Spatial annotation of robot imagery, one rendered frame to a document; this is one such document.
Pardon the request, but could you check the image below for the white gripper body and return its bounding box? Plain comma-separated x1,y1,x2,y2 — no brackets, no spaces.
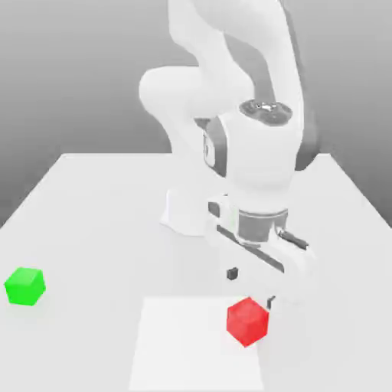
204,217,319,296

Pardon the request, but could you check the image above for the small green cube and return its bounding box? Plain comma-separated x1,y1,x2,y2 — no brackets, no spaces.
3,266,47,307

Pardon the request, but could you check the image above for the small red cube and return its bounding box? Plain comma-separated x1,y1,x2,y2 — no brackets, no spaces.
226,296,270,349

